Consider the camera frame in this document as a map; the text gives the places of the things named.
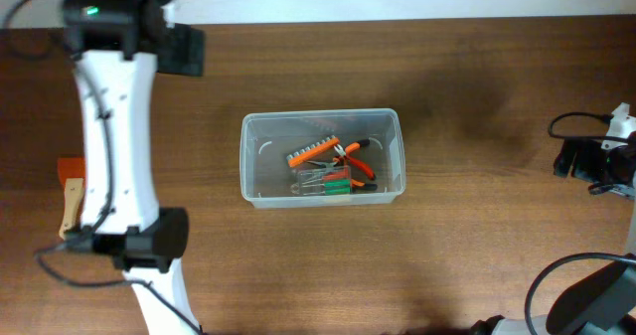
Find orange scraper wooden handle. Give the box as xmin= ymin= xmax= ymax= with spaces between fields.
xmin=57 ymin=157 xmax=85 ymax=240

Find orange screwdriver bit holder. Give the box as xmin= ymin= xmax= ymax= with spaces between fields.
xmin=286 ymin=135 xmax=340 ymax=168

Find small orange cutting pliers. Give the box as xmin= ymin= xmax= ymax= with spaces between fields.
xmin=334 ymin=144 xmax=376 ymax=180

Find clear case coloured screwdrivers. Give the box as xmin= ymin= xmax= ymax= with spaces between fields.
xmin=290 ymin=166 xmax=353 ymax=197

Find orange black long-nose pliers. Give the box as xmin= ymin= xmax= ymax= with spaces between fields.
xmin=309 ymin=139 xmax=378 ymax=192

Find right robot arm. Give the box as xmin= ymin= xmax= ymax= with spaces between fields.
xmin=468 ymin=137 xmax=635 ymax=335

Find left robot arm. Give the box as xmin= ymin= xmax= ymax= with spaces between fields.
xmin=62 ymin=0 xmax=202 ymax=334

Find clear plastic container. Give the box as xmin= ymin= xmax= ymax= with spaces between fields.
xmin=239 ymin=108 xmax=406 ymax=209

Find right black camera cable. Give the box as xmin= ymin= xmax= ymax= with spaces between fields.
xmin=524 ymin=110 xmax=636 ymax=335

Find black camera cable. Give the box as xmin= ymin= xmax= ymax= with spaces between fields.
xmin=0 ymin=0 xmax=205 ymax=335
xmin=524 ymin=110 xmax=636 ymax=335

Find left black camera cable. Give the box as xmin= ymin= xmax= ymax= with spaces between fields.
xmin=0 ymin=0 xmax=205 ymax=335

